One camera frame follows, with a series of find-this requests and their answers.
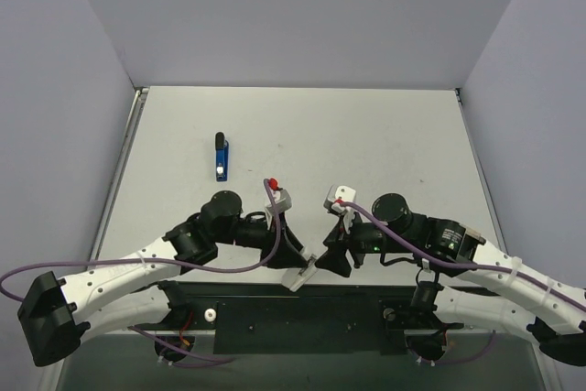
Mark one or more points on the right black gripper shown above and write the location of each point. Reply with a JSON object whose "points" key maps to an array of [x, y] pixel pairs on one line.
{"points": [[348, 244]]}

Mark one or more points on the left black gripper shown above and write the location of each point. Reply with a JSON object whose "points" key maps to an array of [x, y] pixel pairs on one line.
{"points": [[277, 244]]}

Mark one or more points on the white stapler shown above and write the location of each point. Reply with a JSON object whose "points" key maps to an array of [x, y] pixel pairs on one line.
{"points": [[294, 278]]}

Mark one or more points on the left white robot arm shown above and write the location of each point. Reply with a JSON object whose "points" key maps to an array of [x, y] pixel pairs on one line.
{"points": [[58, 314]]}

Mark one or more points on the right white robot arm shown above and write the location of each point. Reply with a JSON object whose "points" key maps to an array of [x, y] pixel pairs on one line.
{"points": [[522, 301]]}

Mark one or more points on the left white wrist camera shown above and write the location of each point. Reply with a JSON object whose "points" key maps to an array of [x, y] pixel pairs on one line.
{"points": [[279, 200]]}

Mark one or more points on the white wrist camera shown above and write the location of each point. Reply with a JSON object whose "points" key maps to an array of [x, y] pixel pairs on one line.
{"points": [[279, 200], [336, 197]]}

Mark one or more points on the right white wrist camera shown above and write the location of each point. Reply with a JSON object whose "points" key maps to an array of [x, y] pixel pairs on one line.
{"points": [[336, 197]]}

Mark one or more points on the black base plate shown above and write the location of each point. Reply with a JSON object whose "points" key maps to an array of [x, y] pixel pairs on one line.
{"points": [[269, 319]]}

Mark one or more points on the aluminium frame rail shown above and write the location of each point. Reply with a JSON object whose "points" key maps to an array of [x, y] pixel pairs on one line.
{"points": [[131, 126]]}

